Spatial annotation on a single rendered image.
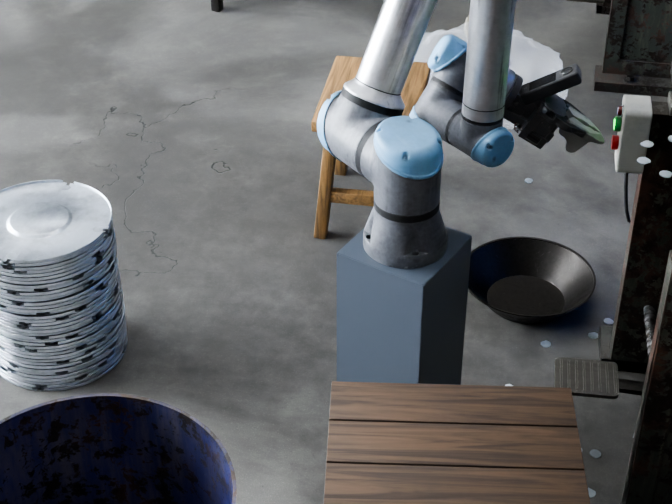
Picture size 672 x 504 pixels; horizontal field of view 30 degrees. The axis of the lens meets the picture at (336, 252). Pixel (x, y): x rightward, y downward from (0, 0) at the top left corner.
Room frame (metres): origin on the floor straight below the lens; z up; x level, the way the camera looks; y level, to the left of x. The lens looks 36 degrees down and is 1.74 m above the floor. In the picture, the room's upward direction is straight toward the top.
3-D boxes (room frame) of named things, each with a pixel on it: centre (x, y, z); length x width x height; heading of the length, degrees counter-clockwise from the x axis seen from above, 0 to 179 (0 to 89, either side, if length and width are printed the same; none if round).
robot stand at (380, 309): (1.82, -0.12, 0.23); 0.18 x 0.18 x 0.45; 57
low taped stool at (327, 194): (2.62, -0.09, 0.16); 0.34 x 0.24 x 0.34; 170
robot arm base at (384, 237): (1.82, -0.12, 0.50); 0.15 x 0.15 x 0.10
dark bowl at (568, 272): (2.23, -0.43, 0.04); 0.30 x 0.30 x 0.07
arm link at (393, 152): (1.82, -0.12, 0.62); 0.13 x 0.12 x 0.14; 36
